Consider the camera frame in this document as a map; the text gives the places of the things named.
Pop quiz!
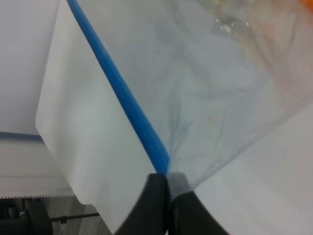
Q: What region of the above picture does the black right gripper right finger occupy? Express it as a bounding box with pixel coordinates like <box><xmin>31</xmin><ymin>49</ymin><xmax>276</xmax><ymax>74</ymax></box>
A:
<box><xmin>167</xmin><ymin>173</ymin><xmax>228</xmax><ymax>235</ymax></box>

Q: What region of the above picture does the clear zip bag blue strip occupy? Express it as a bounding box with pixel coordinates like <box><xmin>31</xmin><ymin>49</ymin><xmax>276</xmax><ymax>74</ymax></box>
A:
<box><xmin>36</xmin><ymin>0</ymin><xmax>313</xmax><ymax>235</ymax></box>

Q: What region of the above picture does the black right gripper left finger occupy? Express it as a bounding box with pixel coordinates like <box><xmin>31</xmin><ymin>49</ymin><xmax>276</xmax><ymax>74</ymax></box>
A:
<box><xmin>115</xmin><ymin>173</ymin><xmax>168</xmax><ymax>235</ymax></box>

